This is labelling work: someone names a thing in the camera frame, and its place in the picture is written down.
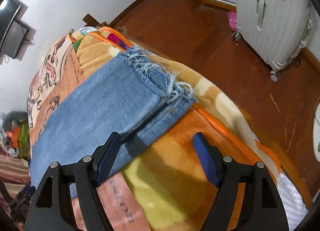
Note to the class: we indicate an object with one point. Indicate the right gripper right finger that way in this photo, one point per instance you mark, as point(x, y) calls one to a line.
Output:
point(261, 208)

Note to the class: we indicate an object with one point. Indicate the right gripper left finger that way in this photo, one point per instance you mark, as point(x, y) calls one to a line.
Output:
point(51, 207)

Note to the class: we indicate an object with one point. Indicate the blue denim jeans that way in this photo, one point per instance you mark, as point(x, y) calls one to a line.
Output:
point(130, 95)

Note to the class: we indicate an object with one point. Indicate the pink striped curtain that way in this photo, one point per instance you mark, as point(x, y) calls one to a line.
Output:
point(14, 173)

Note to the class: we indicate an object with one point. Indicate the green storage box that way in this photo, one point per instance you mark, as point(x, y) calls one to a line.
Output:
point(23, 140)

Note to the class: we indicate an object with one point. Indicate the orange box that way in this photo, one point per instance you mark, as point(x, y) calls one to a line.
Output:
point(13, 135)

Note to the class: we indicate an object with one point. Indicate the grey neck pillow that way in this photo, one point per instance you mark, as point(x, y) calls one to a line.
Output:
point(13, 116)

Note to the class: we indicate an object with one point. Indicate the newspaper print blanket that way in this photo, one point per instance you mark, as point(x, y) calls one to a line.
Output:
point(165, 187)

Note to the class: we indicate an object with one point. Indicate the pink croc shoe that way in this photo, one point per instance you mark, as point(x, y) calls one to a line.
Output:
point(232, 20)

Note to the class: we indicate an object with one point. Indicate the wall mounted black monitor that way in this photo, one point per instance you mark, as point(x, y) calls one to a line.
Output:
point(13, 31)

